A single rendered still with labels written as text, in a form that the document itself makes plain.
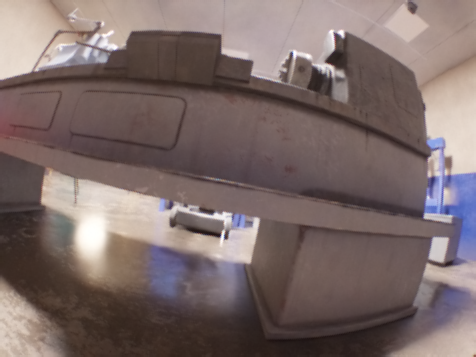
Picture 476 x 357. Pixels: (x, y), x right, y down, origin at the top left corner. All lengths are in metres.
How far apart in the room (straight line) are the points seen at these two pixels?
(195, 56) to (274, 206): 0.46
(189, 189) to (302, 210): 0.25
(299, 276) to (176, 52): 0.75
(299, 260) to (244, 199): 0.27
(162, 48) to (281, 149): 0.48
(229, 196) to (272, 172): 0.22
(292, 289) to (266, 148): 0.44
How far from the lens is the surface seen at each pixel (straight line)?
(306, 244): 0.59
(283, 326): 0.71
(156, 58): 0.66
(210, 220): 1.84
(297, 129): 0.66
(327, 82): 1.03
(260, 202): 0.43
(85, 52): 1.29
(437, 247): 2.64
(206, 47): 0.60
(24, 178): 1.66
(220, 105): 0.64
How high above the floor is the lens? 0.44
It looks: 4 degrees up
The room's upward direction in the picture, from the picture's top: 11 degrees clockwise
